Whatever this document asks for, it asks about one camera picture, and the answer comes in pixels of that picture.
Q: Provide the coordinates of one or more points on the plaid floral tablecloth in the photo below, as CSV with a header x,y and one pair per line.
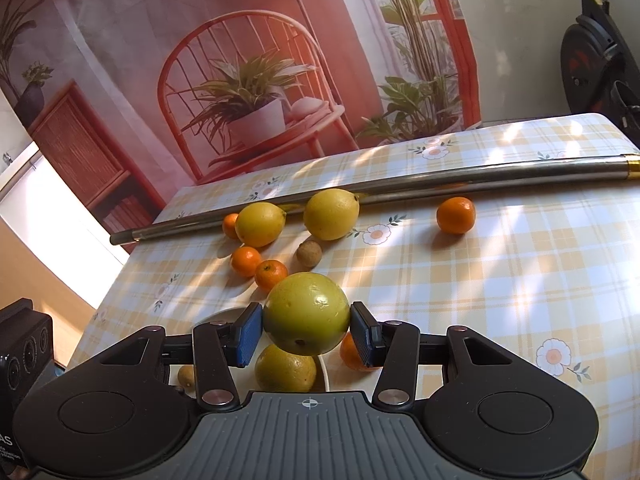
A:
x,y
500,285

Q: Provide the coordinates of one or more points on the white cabinet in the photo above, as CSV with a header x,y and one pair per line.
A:
x,y
30,200

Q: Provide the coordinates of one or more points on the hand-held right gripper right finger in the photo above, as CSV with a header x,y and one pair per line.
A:
x,y
364,341

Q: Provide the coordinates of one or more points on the long metal pole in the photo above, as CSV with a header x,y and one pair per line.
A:
x,y
450,176

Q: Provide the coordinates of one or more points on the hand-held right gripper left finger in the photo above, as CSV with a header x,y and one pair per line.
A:
x,y
248,336

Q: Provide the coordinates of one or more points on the small tangerine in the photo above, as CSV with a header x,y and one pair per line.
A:
x,y
271,275
245,261
349,355
230,226

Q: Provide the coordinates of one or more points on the cream bowl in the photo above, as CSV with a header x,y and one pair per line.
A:
x,y
323,375

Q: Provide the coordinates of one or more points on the black exercise bike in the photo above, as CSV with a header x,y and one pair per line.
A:
x,y
580,60

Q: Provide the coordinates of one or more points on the green apple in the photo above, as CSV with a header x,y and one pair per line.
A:
x,y
306,314

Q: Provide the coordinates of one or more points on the yellow lemon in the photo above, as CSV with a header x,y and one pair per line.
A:
x,y
331,215
260,225

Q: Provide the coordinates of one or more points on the greenish yellow orange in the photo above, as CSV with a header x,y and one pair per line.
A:
x,y
285,370

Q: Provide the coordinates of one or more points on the brown kiwi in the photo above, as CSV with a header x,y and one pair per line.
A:
x,y
308,254
186,376

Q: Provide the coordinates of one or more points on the printed wall cloth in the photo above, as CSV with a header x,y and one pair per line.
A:
x,y
150,35

